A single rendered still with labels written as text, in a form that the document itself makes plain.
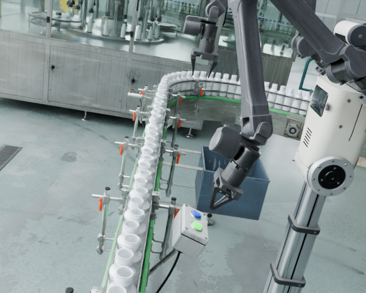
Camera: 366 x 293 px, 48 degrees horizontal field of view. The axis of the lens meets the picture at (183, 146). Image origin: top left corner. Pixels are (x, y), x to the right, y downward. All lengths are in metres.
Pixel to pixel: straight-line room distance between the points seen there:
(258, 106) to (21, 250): 2.12
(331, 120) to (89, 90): 3.76
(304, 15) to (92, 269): 2.03
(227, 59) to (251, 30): 5.55
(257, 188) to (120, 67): 3.10
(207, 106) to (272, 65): 3.86
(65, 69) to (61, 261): 2.68
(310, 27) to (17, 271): 2.14
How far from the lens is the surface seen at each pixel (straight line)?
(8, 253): 2.86
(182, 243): 1.15
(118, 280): 0.89
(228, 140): 1.03
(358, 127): 1.49
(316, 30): 1.22
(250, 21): 1.12
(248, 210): 2.03
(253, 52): 1.10
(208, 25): 1.61
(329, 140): 1.48
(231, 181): 1.07
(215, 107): 3.04
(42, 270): 2.72
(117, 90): 4.84
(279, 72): 6.84
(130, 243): 0.97
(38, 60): 4.98
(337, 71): 1.26
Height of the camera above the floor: 1.73
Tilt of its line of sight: 22 degrees down
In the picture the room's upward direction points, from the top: 10 degrees clockwise
